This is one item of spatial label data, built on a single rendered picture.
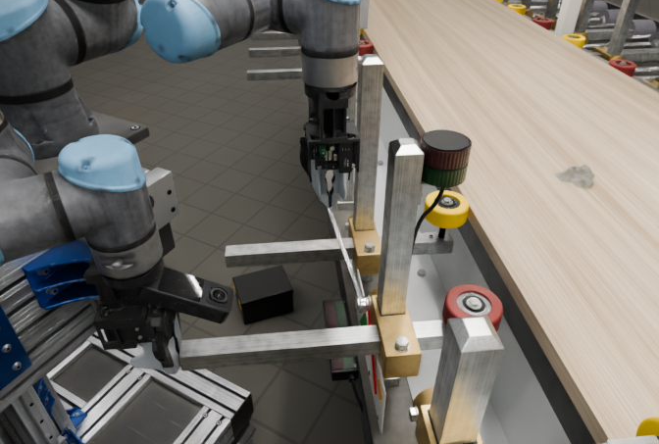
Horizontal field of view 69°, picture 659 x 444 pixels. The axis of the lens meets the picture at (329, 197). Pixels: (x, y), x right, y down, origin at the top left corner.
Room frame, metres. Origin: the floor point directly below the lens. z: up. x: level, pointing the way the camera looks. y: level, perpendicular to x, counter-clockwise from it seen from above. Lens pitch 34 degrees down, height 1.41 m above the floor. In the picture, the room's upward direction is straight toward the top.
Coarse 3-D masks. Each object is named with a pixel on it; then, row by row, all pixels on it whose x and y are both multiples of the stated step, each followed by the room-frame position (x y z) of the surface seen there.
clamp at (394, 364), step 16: (384, 320) 0.48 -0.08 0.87; (400, 320) 0.48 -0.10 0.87; (384, 336) 0.45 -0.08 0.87; (416, 336) 0.45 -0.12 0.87; (384, 352) 0.42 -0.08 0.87; (400, 352) 0.42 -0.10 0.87; (416, 352) 0.42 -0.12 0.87; (384, 368) 0.42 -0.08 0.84; (400, 368) 0.42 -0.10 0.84; (416, 368) 0.42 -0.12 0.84
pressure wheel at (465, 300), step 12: (456, 288) 0.51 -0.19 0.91; (468, 288) 0.51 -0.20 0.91; (480, 288) 0.51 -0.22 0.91; (456, 300) 0.48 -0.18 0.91; (468, 300) 0.48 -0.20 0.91; (480, 300) 0.49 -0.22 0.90; (492, 300) 0.48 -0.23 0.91; (444, 312) 0.48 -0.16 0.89; (456, 312) 0.46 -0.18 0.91; (468, 312) 0.46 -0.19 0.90; (480, 312) 0.46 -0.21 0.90; (492, 312) 0.46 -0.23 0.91; (492, 324) 0.44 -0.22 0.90
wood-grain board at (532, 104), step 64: (384, 0) 2.45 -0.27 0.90; (448, 0) 2.45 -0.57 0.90; (384, 64) 1.52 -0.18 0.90; (448, 64) 1.52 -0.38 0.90; (512, 64) 1.52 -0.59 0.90; (576, 64) 1.52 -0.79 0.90; (448, 128) 1.05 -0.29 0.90; (512, 128) 1.05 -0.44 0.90; (576, 128) 1.05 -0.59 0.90; (640, 128) 1.05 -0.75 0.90; (512, 192) 0.77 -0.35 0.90; (576, 192) 0.77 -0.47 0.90; (640, 192) 0.77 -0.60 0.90; (512, 256) 0.59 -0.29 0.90; (576, 256) 0.59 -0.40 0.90; (640, 256) 0.59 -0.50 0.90; (576, 320) 0.45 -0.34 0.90; (640, 320) 0.45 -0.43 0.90; (576, 384) 0.35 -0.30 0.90; (640, 384) 0.35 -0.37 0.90
